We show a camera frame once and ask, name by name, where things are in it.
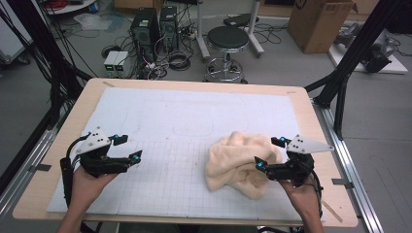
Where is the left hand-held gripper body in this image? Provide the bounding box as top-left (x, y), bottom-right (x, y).
top-left (75, 126), bottom-right (130, 179)

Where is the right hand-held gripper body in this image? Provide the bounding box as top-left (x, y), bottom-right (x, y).
top-left (266, 134), bottom-right (335, 188)

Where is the cream towel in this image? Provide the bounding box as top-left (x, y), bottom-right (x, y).
top-left (204, 130), bottom-right (286, 201)

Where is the person's right hand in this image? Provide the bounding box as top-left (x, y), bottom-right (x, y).
top-left (280, 179), bottom-right (322, 217)

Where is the person's left hand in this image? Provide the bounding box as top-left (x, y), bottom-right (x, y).
top-left (69, 166), bottom-right (120, 212)

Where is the white foam mat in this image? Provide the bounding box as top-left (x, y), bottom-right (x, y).
top-left (47, 86), bottom-right (326, 222)

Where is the black tape strip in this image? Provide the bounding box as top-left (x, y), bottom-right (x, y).
top-left (28, 163), bottom-right (52, 173)
top-left (331, 178), bottom-right (355, 189)

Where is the thin wooden stick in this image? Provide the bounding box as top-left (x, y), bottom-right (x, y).
top-left (320, 198), bottom-right (344, 223)

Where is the white power supply unit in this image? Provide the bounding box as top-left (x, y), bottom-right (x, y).
top-left (103, 50), bottom-right (120, 79)
top-left (113, 50), bottom-right (129, 79)

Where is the large black computer tower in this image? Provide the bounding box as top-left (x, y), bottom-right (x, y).
top-left (130, 8), bottom-right (161, 62)

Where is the white stand leg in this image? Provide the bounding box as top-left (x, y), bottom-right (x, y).
top-left (195, 0), bottom-right (212, 62)
top-left (247, 0), bottom-right (265, 58)

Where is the black round stool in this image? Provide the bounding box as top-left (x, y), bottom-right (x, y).
top-left (203, 25), bottom-right (250, 84)

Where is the slim black computer tower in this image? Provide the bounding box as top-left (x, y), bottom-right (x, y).
top-left (158, 5), bottom-right (180, 51)

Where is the brown cardboard box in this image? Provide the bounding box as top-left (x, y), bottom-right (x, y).
top-left (287, 0), bottom-right (358, 54)

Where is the clear plastic bag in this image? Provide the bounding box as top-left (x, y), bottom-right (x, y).
top-left (73, 13), bottom-right (105, 31)

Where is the flat black case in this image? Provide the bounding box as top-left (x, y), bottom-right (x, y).
top-left (223, 13), bottom-right (260, 27)

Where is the grey and black machine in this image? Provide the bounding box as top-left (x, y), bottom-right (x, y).
top-left (334, 22), bottom-right (402, 74)

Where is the white floor board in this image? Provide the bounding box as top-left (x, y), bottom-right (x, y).
top-left (328, 38), bottom-right (409, 75)

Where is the round white table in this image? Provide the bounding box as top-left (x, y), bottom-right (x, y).
top-left (42, 0), bottom-right (98, 16)

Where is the white panel on stand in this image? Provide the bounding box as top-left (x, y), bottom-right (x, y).
top-left (0, 16), bottom-right (33, 64)

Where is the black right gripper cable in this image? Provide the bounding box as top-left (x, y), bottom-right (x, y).
top-left (310, 169), bottom-right (325, 217)

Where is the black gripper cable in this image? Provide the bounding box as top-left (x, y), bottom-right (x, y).
top-left (310, 169), bottom-right (325, 217)
top-left (59, 133), bottom-right (91, 208)

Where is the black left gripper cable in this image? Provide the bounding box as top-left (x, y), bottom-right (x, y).
top-left (59, 133), bottom-right (91, 208)

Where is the aluminium rail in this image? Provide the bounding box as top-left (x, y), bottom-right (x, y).
top-left (0, 129), bottom-right (57, 221)
top-left (312, 98), bottom-right (385, 233)

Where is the coil of black cable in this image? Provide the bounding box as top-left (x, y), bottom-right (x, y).
top-left (168, 50), bottom-right (192, 72)

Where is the black metal frame with cables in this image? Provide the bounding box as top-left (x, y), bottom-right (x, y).
top-left (0, 0), bottom-right (93, 130)

